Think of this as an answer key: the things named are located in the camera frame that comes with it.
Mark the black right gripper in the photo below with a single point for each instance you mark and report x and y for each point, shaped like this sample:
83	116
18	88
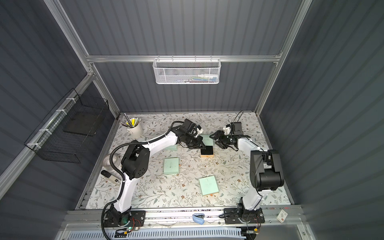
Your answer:
224	141

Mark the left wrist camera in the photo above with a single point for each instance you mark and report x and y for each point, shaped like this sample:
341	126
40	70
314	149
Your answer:
191	128

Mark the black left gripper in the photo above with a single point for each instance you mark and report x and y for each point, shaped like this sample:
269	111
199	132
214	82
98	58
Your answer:
191	140

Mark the blue stapler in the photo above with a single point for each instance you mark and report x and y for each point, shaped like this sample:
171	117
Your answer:
199	218

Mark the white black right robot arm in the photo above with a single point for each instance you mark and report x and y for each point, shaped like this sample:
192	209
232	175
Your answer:
266	175

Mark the white small card box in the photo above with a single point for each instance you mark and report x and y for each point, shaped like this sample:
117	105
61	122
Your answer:
282	216

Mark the black marker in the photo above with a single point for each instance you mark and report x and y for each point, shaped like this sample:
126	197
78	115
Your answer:
110	177

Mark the white tape roll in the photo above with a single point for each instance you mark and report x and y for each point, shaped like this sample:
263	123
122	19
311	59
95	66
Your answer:
116	161

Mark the white wire mesh basket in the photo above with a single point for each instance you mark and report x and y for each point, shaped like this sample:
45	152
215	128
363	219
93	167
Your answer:
187	73

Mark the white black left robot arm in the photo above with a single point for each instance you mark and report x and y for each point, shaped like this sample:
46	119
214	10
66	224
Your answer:
135	164

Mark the mint green drawer jewelry box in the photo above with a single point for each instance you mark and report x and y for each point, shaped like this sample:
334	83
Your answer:
171	166
208	185

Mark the black wire mesh basket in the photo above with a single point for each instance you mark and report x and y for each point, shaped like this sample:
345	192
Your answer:
66	135

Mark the white pen cup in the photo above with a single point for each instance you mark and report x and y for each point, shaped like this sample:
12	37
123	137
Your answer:
133	126

